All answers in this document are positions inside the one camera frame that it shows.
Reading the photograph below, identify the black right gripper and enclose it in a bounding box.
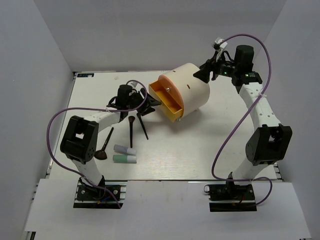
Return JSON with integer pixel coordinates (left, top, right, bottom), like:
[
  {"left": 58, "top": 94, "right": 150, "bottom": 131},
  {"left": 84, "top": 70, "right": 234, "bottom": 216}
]
[{"left": 192, "top": 51, "right": 239, "bottom": 84}]

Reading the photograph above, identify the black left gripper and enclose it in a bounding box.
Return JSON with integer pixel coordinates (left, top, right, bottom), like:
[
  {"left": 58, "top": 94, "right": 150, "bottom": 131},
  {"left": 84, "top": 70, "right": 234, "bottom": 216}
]
[{"left": 126, "top": 87, "right": 161, "bottom": 116}]

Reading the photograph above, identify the black makeup brush slim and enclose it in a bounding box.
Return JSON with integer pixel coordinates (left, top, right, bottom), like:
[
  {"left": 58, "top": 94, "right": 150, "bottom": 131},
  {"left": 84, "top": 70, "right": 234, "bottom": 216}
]
[{"left": 136, "top": 112, "right": 149, "bottom": 140}]

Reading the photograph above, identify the black makeup brush wide head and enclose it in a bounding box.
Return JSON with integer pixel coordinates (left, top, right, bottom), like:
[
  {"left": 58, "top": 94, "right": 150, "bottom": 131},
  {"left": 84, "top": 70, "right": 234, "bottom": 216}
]
[{"left": 128, "top": 115, "right": 136, "bottom": 148}]

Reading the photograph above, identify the cream round drawer organizer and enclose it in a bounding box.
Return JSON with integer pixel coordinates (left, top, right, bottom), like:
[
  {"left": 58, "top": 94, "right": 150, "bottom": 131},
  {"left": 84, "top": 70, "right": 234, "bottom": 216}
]
[{"left": 162, "top": 63, "right": 210, "bottom": 118}]

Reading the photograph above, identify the yellow organizer drawer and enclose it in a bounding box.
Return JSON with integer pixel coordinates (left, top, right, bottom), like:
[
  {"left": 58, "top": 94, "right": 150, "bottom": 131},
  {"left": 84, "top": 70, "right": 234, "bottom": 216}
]
[{"left": 148, "top": 80, "right": 184, "bottom": 122}]

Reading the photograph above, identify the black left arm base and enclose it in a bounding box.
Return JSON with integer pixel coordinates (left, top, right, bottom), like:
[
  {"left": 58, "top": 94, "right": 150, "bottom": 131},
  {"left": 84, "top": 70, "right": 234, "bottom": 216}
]
[{"left": 73, "top": 181, "right": 128, "bottom": 209}]

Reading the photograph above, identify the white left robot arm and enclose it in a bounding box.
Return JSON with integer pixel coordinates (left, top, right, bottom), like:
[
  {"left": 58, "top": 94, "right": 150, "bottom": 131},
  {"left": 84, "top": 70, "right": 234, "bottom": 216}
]
[{"left": 60, "top": 84, "right": 161, "bottom": 200}]

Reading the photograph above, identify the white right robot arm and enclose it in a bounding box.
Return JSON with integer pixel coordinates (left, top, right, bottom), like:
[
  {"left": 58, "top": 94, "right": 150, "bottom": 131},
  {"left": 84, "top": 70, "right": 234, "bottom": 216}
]
[{"left": 194, "top": 43, "right": 293, "bottom": 200}]

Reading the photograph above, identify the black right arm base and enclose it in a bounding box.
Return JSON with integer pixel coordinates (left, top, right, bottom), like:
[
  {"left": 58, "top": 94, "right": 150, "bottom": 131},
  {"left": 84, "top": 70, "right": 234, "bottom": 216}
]
[{"left": 203, "top": 181, "right": 257, "bottom": 213}]

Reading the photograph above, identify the black fan makeup brush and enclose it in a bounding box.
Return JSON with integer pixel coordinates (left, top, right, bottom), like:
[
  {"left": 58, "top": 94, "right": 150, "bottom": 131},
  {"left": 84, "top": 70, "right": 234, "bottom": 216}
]
[{"left": 94, "top": 127, "right": 114, "bottom": 161}]

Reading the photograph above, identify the lilac white cosmetic tube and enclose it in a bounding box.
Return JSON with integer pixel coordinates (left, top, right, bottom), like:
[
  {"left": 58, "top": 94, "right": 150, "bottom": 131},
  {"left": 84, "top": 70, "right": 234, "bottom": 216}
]
[{"left": 113, "top": 144, "right": 137, "bottom": 156}]

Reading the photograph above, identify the green white cosmetic tube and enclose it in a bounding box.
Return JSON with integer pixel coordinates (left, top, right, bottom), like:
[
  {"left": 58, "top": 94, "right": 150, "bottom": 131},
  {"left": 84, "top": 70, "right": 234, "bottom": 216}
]
[{"left": 112, "top": 155, "right": 137, "bottom": 164}]

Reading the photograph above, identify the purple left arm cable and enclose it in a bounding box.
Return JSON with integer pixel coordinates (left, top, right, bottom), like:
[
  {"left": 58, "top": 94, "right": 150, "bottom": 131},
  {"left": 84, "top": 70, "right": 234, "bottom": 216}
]
[{"left": 46, "top": 80, "right": 148, "bottom": 208}]

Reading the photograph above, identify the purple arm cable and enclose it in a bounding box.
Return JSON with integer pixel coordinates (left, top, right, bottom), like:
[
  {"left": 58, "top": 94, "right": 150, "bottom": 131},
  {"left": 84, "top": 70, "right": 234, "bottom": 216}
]
[
  {"left": 46, "top": 80, "right": 148, "bottom": 208},
  {"left": 211, "top": 33, "right": 273, "bottom": 207}
]

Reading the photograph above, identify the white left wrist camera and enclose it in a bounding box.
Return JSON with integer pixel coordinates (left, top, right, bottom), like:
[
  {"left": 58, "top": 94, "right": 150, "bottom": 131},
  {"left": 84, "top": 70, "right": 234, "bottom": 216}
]
[{"left": 126, "top": 80, "right": 138, "bottom": 89}]

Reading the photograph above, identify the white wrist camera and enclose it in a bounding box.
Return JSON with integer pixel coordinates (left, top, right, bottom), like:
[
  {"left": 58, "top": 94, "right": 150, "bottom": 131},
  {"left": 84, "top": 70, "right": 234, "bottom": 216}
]
[
  {"left": 212, "top": 37, "right": 228, "bottom": 53},
  {"left": 126, "top": 80, "right": 138, "bottom": 89}
]

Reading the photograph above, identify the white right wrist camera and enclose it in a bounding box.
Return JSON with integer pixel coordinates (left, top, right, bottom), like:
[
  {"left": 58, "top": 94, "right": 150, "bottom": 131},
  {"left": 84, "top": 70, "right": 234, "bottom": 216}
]
[{"left": 212, "top": 37, "right": 228, "bottom": 53}]

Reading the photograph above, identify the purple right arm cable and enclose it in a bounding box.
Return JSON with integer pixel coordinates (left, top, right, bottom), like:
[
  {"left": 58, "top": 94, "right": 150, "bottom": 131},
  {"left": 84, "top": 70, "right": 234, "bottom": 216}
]
[{"left": 211, "top": 33, "right": 273, "bottom": 207}]

